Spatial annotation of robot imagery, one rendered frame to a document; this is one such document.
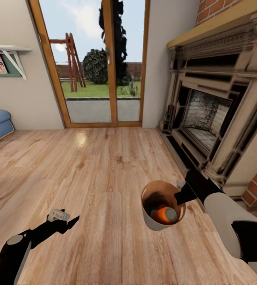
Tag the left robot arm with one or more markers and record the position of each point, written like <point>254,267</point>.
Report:
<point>15,251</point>

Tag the shelf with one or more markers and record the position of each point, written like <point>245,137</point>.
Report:
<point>12,61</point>

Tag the door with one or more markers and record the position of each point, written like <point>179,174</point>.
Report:
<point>96,53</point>

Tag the countertop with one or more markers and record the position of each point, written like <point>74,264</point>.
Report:
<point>232,17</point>

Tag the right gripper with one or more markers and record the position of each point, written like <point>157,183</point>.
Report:
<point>183,196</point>

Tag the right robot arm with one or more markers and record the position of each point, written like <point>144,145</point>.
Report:
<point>237,228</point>

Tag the trash can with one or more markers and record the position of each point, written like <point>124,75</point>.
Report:
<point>155,194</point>

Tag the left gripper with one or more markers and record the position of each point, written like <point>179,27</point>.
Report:
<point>57,226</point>

